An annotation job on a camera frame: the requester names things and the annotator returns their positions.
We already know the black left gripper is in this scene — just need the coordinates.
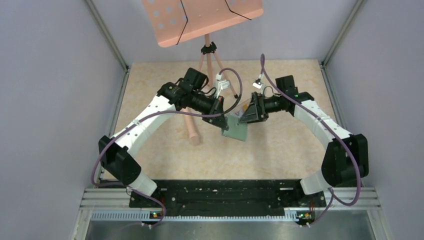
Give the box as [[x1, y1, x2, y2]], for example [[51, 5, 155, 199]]
[[189, 90, 229, 130]]

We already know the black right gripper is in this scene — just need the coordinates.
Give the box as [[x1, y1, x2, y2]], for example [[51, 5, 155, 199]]
[[239, 91, 285, 125]]

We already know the green leather card holder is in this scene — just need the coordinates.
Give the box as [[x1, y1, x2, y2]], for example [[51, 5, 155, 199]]
[[221, 115, 248, 142]]

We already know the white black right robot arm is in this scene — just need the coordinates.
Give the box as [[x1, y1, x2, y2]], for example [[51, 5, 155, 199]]
[[239, 75, 369, 206]]

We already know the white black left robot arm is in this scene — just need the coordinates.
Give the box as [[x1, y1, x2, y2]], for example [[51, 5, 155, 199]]
[[98, 68, 228, 207]]

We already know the clear plastic card box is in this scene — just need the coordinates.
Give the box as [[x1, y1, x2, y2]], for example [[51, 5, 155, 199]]
[[230, 99, 251, 119]]

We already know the pink music stand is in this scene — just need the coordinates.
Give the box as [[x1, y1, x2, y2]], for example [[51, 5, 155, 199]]
[[141, 0, 265, 100]]

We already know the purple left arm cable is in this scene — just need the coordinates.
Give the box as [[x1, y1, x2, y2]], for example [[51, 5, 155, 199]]
[[91, 67, 244, 229]]

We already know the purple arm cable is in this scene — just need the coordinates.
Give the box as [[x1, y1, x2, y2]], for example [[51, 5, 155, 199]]
[[260, 53, 363, 228], [91, 67, 244, 229]]

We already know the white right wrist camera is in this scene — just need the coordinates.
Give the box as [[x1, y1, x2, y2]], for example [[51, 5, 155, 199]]
[[252, 78, 266, 92]]

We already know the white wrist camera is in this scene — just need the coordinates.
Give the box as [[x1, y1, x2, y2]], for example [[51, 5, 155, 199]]
[[214, 73, 231, 98], [252, 78, 266, 92]]

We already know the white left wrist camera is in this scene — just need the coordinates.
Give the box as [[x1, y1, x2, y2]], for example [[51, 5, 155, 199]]
[[214, 73, 231, 98]]

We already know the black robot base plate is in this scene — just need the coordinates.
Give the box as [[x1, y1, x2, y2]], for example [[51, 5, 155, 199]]
[[130, 179, 326, 210]]

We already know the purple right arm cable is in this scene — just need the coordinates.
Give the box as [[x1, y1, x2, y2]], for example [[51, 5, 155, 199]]
[[260, 53, 363, 228]]

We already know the aluminium front rail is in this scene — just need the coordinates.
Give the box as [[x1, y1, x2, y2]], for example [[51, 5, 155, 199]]
[[79, 187, 382, 223]]

